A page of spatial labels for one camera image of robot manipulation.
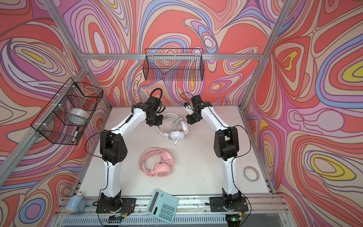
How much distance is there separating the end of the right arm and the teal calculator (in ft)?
1.45

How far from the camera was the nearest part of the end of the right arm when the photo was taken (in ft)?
2.38

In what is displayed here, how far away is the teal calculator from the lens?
0.70 meters
